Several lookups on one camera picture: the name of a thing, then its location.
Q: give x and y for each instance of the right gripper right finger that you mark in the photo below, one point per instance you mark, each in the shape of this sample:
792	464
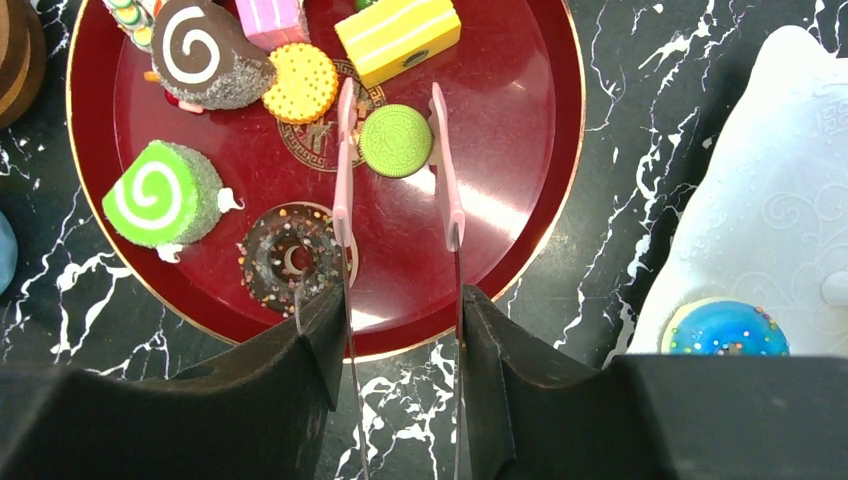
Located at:
534	413

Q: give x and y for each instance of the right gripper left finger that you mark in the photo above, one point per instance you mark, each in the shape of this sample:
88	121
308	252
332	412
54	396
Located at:
257	411

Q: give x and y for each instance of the blue toy donut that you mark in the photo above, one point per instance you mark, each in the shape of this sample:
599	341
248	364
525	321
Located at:
722	326

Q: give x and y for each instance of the red round tray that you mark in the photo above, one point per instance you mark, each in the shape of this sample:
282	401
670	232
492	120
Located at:
515	95

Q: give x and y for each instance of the pink handled metal tongs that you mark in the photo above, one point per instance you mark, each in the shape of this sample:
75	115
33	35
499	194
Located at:
403	295

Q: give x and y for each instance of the white grey mug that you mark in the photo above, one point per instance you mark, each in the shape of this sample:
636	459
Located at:
8	253

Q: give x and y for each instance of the white tiered cake stand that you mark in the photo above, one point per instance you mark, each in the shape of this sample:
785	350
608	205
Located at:
767	226

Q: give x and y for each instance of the wooden coaster stack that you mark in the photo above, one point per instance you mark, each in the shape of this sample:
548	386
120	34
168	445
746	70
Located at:
23	58

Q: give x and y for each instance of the chocolate toy donut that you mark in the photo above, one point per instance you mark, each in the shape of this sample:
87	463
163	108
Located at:
291	255

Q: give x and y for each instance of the green swirl roll cake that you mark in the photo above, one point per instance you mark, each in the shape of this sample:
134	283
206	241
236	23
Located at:
170	197

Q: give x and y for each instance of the green toy macaron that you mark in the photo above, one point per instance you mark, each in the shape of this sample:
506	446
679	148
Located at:
395	141

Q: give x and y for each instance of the orange round toy biscuit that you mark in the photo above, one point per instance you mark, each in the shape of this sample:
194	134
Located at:
305	86

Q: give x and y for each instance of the brown swirl roll cake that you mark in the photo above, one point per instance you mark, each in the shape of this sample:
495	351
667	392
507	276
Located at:
201	57

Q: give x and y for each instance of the yellow toy cake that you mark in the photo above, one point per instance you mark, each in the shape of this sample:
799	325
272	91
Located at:
390	37

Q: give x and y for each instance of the pink toy cake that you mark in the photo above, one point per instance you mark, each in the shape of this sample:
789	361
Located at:
270	24

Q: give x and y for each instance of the white toy cake slice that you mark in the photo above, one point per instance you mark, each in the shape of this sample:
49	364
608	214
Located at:
135	18

